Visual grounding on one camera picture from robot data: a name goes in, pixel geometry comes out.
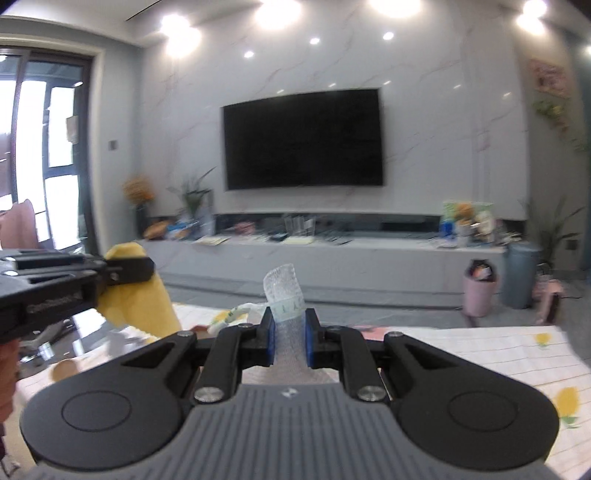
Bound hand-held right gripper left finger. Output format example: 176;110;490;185
121;307;278;406

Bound long grey television cabinet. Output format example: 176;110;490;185
134;235;509;308

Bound yellow soft cloth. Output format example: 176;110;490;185
98;242;183;344

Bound grey trash bin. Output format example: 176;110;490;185
501;242;543;310

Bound clear acrylic holder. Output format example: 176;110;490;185
284;215;317;238

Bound white soft toy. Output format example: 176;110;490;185
206;302;269;337

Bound pink wall picture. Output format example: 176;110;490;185
529;58;571;97

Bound snack bags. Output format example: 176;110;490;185
143;220;204;241

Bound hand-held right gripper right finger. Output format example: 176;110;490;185
305;308;465;404

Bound pink trash bin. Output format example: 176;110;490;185
463;258;500;318

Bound green plant in glass vase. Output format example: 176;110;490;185
166;166;218;241

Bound lemon print checked blanket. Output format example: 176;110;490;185
14;302;585;478

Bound hanging green vine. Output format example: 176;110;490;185
531;99;591;153

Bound glass balcony door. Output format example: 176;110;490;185
0;46;100;252

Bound person's left forearm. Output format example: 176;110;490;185
0;342;20;421

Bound orange flowers in vase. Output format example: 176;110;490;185
122;175;155;238

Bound white foam net sleeve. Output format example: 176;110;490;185
263;263;340;384

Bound pink chair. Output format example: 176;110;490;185
0;199;38;252

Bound black wall television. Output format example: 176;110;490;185
222;88;385;191

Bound tall green potted plant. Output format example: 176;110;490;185
519;196;587;273

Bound green toy box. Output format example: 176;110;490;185
441;199;497;247

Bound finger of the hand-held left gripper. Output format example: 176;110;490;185
0;249;155;289

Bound pink space heater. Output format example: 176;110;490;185
533;279;565;324

